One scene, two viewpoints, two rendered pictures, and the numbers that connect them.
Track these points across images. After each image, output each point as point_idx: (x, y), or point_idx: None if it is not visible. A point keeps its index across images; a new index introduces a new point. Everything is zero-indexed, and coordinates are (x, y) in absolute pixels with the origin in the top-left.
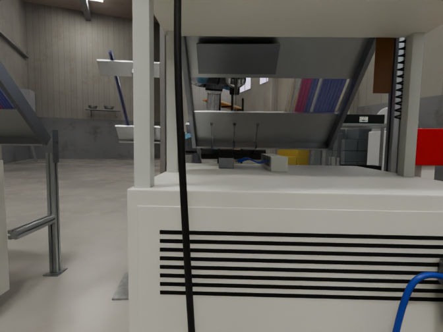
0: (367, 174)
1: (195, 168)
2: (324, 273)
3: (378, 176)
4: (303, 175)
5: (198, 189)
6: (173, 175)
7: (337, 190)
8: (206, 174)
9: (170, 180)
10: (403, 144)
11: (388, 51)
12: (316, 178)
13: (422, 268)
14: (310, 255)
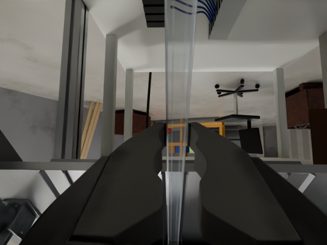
0: (302, 29)
1: (120, 15)
2: None
3: (294, 38)
4: (225, 42)
5: (153, 71)
6: (124, 50)
7: (210, 69)
8: (145, 46)
9: (133, 61)
10: (323, 62)
11: (326, 150)
12: (223, 51)
13: None
14: None
